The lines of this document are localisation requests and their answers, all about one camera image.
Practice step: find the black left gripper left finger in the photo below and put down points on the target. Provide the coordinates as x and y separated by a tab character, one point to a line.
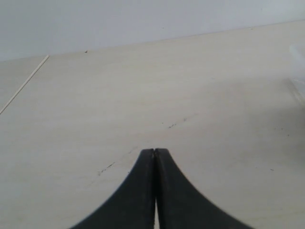
132	205

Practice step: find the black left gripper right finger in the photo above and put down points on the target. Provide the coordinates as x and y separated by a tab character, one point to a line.
180	205

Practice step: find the clear plastic container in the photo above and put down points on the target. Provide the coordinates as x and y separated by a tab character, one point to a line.
295	77

